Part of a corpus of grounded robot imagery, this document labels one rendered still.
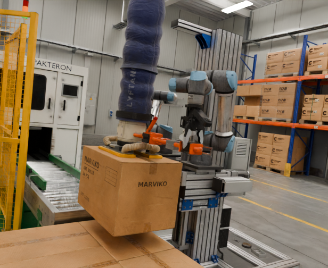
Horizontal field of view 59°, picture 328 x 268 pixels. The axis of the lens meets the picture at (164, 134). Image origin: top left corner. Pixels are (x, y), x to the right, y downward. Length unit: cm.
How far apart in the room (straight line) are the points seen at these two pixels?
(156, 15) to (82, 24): 984
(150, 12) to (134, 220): 120
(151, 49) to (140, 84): 22
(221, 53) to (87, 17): 974
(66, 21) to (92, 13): 105
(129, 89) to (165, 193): 65
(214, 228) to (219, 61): 130
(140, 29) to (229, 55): 81
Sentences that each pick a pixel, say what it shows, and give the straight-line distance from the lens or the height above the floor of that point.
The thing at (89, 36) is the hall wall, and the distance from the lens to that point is 1161.
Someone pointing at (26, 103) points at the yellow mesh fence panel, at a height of 132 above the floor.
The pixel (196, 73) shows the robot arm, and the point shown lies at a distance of 135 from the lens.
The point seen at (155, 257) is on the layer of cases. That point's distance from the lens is 175.
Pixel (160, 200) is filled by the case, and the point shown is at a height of 86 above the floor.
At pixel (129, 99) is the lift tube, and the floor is 141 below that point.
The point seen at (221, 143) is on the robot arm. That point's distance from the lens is 191.
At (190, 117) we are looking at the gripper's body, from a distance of 134.
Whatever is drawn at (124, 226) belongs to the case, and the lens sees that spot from 163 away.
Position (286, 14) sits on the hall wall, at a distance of 1234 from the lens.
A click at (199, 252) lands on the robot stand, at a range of 245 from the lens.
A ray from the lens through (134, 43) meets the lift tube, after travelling 180.
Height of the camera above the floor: 132
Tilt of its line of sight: 3 degrees down
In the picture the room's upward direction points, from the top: 6 degrees clockwise
